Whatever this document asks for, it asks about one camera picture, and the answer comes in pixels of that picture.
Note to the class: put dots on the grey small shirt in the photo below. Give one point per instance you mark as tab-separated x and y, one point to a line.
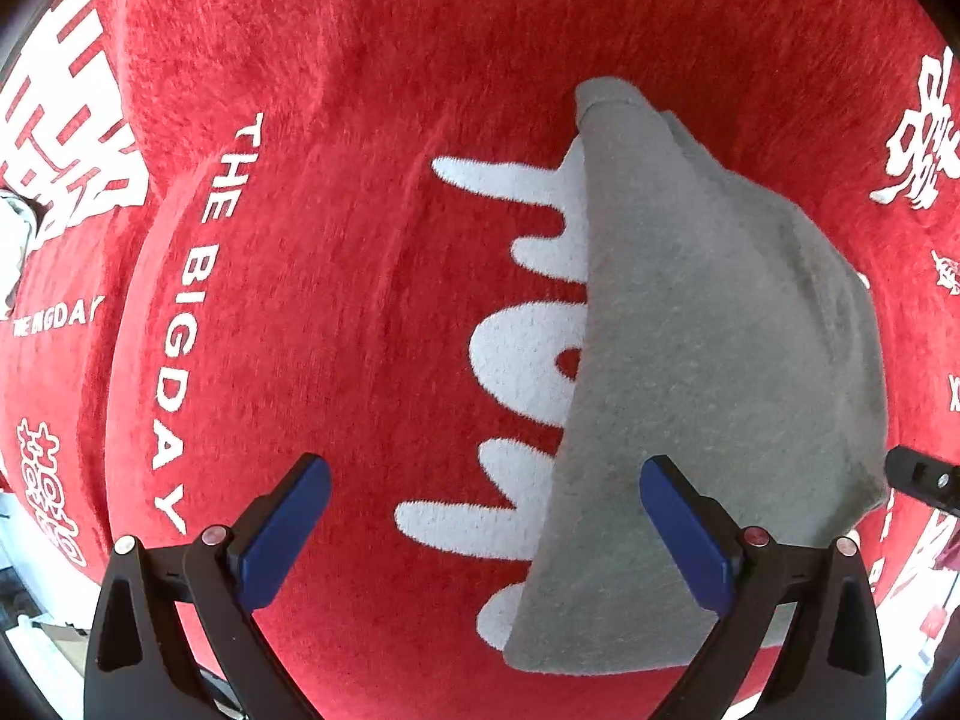
712	352

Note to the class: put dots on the red printed blanket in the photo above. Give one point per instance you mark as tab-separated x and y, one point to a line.
337	277

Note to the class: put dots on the dark red cloth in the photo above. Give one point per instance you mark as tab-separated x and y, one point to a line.
946	585

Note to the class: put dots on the crumpled white grey cloth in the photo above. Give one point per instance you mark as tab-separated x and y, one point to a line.
13	247

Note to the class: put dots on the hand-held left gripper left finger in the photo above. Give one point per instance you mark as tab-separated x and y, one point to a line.
289	532

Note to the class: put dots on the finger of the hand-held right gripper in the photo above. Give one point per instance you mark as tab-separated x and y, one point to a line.
924	477

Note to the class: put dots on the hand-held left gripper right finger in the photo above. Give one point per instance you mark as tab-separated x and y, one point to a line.
686	532

